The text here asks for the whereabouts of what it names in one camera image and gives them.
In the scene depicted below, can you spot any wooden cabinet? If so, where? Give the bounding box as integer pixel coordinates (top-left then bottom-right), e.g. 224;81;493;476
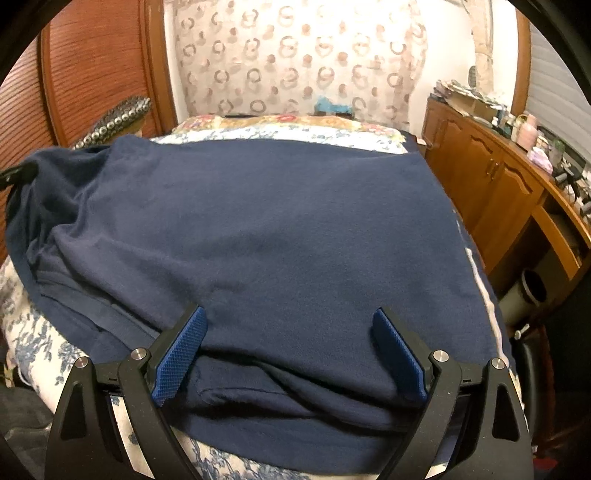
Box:
421;95;591;321

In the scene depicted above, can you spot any clutter of small desk things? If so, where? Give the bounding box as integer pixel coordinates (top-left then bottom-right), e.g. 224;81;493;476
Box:
434;65;515;134

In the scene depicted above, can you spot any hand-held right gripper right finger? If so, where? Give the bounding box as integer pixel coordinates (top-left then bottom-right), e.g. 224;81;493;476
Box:
372;307;529;480

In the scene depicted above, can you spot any circle-patterned curtain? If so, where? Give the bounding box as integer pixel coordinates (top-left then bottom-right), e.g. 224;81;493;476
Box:
172;0;429;134

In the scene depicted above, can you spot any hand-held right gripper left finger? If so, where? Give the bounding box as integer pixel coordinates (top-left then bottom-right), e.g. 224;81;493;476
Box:
44;302;208;480

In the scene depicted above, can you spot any grey cylindrical bin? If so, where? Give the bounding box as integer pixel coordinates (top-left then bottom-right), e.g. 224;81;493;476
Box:
499;269;549;326

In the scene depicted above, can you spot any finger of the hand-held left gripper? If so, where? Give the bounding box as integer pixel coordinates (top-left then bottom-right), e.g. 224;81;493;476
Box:
0;165;38;186

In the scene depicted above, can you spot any pink packet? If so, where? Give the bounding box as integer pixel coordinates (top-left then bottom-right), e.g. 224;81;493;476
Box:
530;148;554;174

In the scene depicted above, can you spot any white blue floral bedsheet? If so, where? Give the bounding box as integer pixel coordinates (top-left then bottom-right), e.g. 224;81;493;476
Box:
0;124;419;480

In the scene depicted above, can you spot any pink bottle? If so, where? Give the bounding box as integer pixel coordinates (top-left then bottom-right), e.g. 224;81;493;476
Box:
517;114;540;149

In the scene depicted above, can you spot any wooden wardrobe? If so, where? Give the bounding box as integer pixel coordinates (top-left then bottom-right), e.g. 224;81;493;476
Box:
0;0;180;259

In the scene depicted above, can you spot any light blue object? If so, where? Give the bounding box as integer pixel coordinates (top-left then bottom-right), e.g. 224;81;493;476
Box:
315;95;354;117

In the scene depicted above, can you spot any black chair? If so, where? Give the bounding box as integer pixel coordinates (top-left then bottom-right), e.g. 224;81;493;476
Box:
510;323;557;446

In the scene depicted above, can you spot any navy blue t-shirt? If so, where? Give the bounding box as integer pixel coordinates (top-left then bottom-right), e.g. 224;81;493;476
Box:
6;136;513;474

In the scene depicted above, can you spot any colourful floral blanket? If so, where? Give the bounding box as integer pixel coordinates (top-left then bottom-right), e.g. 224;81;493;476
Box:
177;112;403;139

